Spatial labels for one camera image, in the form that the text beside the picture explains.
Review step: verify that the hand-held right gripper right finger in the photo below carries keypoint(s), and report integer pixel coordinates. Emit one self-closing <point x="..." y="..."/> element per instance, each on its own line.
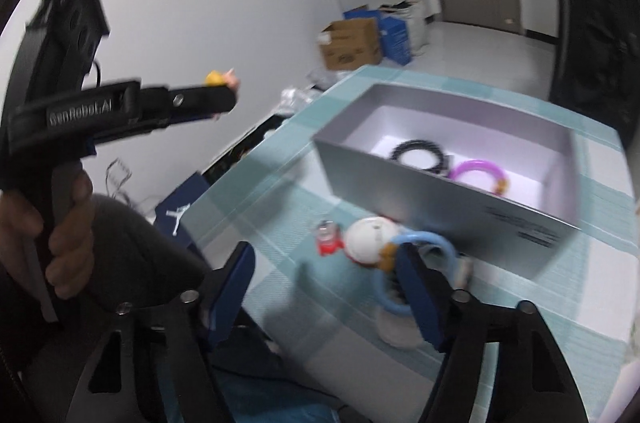
<point x="417" y="298"/>

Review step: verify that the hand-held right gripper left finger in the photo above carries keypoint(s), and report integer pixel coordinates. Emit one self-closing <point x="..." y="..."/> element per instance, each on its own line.
<point x="232" y="293"/>

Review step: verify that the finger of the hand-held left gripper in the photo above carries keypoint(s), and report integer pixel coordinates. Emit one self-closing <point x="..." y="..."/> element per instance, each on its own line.
<point x="175" y="124"/>
<point x="200" y="100"/>

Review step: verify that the white rounded object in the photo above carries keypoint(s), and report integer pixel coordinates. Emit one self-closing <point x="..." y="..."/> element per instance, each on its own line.
<point x="395" y="333"/>

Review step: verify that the white round compact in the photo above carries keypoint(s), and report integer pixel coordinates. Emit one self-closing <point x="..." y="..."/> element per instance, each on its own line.
<point x="367" y="240"/>

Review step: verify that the grey cardboard box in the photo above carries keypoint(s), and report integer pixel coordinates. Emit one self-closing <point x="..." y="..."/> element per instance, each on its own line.
<point x="425" y="198"/>

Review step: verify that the clear and red hair clip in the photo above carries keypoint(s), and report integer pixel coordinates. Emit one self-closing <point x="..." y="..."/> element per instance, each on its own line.
<point x="329" y="243"/>

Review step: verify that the person's left hand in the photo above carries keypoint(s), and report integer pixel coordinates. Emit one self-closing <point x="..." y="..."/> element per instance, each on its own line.
<point x="67" y="228"/>

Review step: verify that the dark blue shoe box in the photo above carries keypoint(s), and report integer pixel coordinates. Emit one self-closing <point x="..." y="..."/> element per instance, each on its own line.
<point x="185" y="208"/>

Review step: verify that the clear plastic bag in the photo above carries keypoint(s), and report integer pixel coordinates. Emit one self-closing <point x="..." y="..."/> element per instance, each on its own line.
<point x="296" y="100"/>

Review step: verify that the person's leg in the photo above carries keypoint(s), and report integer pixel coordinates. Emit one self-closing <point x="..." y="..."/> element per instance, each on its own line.
<point x="145" y="253"/>

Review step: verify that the teal checked tablecloth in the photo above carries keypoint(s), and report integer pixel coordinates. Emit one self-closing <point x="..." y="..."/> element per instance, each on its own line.
<point x="280" y="183"/>

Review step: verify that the brown cardboard box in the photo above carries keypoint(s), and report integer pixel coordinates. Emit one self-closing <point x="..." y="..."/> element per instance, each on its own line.
<point x="350" y="45"/>

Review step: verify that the blue cardboard box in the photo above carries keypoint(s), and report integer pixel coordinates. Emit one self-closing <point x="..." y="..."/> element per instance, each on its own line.
<point x="397" y="40"/>

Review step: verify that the white bag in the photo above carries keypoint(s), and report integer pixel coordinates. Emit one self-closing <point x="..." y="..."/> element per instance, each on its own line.
<point x="420" y="28"/>

